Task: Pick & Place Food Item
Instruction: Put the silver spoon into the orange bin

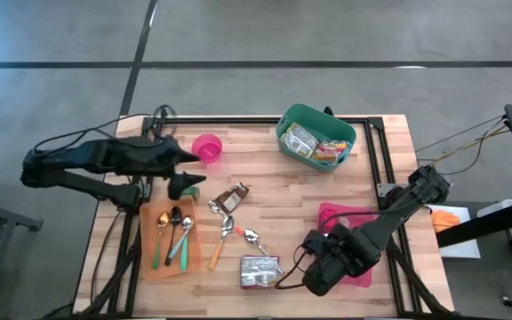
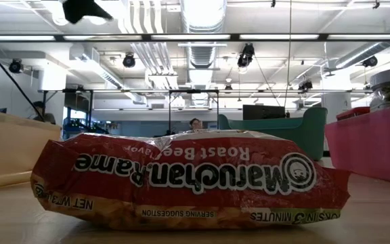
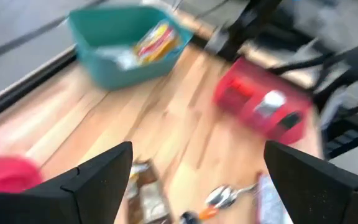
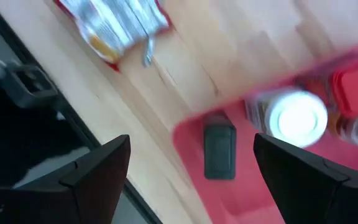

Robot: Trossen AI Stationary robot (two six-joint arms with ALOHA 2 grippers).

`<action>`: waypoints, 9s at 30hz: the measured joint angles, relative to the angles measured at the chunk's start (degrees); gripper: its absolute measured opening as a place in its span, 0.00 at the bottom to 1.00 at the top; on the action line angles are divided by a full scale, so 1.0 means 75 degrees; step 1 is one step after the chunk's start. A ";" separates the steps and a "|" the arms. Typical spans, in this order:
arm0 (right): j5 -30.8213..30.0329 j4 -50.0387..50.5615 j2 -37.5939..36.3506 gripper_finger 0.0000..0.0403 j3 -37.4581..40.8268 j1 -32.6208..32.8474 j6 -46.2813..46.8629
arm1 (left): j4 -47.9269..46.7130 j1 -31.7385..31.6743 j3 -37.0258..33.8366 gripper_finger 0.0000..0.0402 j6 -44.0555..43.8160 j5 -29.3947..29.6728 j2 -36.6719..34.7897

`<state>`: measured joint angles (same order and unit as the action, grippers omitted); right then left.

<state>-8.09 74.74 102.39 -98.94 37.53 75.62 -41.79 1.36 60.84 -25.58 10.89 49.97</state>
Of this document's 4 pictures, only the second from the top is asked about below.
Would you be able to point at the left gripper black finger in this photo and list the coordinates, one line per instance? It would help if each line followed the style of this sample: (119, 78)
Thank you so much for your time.
(73, 11)
(98, 11)

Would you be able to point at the red ramen noodle packet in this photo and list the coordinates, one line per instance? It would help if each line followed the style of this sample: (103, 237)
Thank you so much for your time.
(188, 176)

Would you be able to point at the person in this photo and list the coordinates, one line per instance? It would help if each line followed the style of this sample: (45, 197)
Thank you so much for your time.
(44, 113)
(195, 123)

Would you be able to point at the orange translucent plastic tray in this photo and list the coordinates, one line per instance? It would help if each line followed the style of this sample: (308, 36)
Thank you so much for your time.
(12, 149)

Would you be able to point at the black monitor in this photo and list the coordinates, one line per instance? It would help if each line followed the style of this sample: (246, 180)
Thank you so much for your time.
(262, 112)

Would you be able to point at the teal green plastic bin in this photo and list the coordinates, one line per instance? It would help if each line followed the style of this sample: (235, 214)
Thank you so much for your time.
(283, 142)

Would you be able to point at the black overhead crossbar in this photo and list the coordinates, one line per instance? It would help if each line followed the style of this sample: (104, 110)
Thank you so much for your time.
(323, 37)

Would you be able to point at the red box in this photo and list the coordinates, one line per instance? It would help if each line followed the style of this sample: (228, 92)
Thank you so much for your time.
(352, 113)

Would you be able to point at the pink translucent plastic tray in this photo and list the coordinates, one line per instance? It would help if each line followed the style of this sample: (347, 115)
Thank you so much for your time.
(367, 145)

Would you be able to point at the black background frame rig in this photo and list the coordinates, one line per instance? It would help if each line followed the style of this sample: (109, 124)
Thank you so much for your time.
(193, 91)

